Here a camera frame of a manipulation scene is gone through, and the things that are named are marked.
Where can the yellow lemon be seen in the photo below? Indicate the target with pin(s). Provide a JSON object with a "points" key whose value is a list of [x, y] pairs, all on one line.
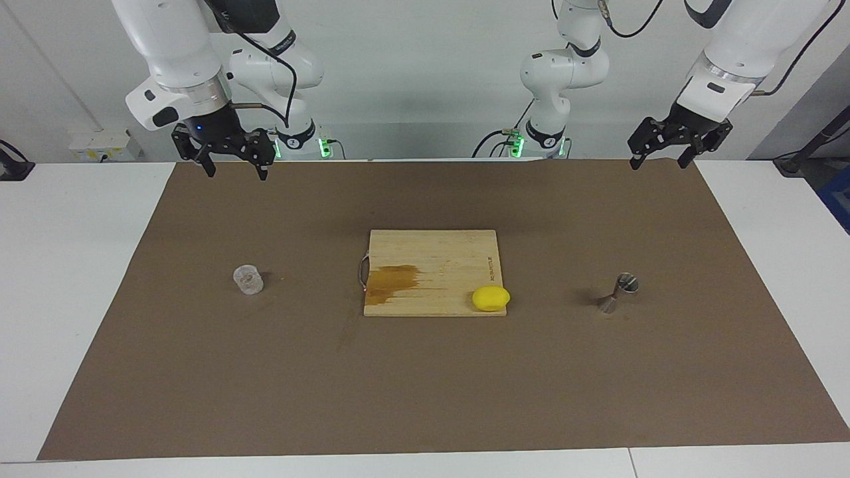
{"points": [[491, 299]]}

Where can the clear plastic cup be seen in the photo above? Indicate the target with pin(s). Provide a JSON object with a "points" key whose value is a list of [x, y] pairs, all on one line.
{"points": [[248, 280]]}

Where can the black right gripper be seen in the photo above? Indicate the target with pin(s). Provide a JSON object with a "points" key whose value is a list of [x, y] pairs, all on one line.
{"points": [[211, 129]]}

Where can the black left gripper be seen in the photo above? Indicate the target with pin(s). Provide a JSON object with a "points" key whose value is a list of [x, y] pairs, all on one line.
{"points": [[697, 123]]}

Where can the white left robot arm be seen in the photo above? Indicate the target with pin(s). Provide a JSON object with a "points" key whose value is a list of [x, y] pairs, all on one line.
{"points": [[564, 73]]}

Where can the brown table mat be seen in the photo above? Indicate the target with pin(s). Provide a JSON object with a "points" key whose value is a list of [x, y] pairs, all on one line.
{"points": [[425, 385]]}

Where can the black table clamp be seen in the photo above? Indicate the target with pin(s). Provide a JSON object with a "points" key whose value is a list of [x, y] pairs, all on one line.
{"points": [[13, 167]]}

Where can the wooden cutting board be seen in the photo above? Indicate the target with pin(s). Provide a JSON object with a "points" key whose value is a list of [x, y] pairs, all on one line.
{"points": [[438, 259]]}

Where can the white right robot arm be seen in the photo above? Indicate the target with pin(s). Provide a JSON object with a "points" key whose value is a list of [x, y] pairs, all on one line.
{"points": [[172, 46]]}

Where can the steel double jigger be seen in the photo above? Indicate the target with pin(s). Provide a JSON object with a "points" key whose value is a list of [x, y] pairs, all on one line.
{"points": [[616, 293]]}

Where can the white wall socket strip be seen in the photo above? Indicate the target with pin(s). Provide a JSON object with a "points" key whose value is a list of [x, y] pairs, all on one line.
{"points": [[103, 145]]}

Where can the black stand pole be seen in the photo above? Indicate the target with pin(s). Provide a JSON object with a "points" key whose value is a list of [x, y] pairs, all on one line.
{"points": [[813, 143]]}

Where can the blue box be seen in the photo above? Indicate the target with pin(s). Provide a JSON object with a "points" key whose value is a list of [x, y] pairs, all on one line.
{"points": [[838, 199]]}

